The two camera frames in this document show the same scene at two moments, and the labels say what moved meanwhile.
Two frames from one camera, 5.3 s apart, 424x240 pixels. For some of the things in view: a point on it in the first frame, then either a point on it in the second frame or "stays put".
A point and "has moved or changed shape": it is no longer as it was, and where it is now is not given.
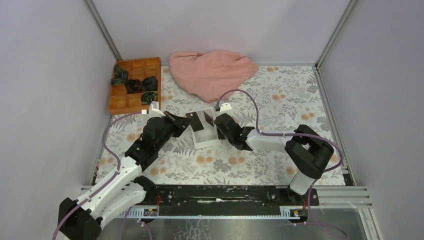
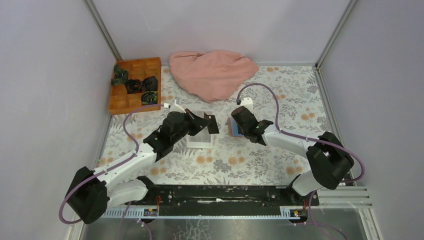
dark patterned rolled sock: [147, 97] stays put
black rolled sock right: [149, 83] stays put
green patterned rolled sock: [120, 75] stays put
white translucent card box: [208, 136] has moved or changed shape
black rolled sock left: [133, 86] stays put
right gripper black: [220, 135] to [251, 113]
